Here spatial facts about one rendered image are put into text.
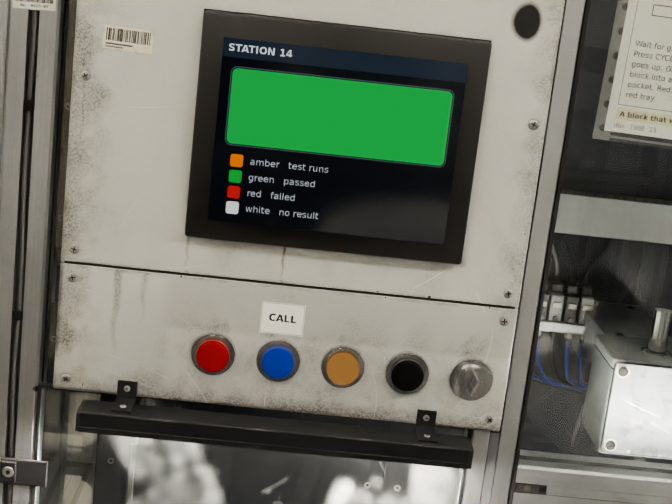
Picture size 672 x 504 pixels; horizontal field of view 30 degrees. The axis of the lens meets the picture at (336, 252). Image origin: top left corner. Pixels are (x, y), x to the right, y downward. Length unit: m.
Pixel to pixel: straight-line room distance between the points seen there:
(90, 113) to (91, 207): 0.08
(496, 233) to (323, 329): 0.18
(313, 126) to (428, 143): 0.10
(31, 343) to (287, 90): 0.34
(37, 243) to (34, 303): 0.06
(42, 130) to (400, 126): 0.32
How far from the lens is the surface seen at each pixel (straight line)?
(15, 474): 1.24
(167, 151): 1.12
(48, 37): 1.14
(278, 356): 1.15
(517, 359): 1.19
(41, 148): 1.15
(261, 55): 1.08
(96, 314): 1.17
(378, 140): 1.09
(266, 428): 1.15
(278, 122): 1.09
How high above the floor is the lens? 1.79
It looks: 13 degrees down
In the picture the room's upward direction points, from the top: 7 degrees clockwise
